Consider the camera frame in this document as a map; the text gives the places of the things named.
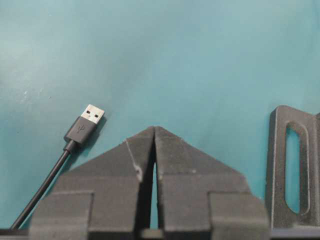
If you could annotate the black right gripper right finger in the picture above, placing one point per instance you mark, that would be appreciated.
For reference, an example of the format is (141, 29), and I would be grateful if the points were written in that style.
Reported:
(201, 198)

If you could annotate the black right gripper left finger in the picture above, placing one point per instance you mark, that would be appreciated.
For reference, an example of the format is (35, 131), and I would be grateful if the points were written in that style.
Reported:
(106, 198)

